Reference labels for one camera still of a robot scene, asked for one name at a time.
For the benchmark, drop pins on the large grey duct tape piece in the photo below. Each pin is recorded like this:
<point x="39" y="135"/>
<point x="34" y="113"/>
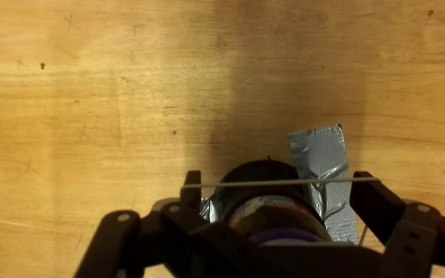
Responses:
<point x="320" y="152"/>

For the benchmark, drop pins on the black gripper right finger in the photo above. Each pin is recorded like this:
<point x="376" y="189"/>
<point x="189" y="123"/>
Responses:
<point x="413" y="237"/>

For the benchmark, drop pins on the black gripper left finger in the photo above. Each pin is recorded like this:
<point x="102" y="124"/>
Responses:
<point x="119" y="245"/>

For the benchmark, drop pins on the small grey duct tape piece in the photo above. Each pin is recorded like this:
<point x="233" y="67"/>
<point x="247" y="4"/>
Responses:
<point x="209" y="209"/>

